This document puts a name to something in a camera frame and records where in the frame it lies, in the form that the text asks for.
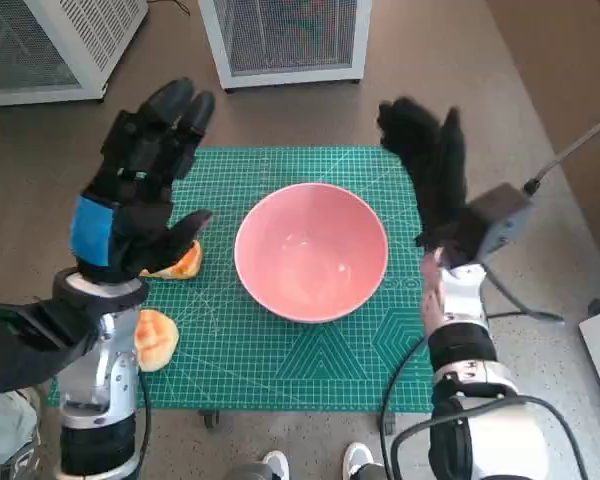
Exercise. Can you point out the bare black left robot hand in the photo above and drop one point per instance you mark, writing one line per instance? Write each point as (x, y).
(135, 210)

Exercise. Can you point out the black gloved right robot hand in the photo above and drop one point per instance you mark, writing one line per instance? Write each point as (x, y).
(440, 175)

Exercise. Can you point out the long orange toy bread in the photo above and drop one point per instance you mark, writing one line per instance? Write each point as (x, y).
(185, 265)

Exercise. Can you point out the round toy bread bun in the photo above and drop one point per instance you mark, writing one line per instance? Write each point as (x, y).
(155, 340)

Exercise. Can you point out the pink bowl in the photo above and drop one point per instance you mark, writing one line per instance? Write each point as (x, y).
(310, 250)

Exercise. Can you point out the grey metal rod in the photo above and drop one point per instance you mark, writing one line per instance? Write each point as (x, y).
(575, 150)

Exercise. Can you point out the wide white mesh cabinet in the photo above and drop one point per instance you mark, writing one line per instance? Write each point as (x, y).
(55, 45)

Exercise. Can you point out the narrow white mesh cabinet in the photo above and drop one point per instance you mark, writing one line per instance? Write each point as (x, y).
(290, 35)

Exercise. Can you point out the green cutting mat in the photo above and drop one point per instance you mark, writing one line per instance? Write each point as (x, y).
(290, 360)

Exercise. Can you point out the black table caster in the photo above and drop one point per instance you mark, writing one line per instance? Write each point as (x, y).
(210, 419)
(387, 422)

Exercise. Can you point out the seated person's leg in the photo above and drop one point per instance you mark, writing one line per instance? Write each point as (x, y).
(5, 425)

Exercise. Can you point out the person's white left shoe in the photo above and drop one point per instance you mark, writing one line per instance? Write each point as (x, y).
(276, 465)

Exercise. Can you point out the person's white shoe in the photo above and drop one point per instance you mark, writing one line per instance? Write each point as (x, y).
(356, 457)
(276, 465)

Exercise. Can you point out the person's white right shoe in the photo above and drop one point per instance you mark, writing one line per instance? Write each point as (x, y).
(356, 457)

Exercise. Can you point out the person's right leg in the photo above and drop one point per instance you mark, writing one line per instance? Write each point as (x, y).
(372, 472)

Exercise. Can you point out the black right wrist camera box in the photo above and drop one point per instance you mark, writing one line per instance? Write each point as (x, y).
(500, 220)

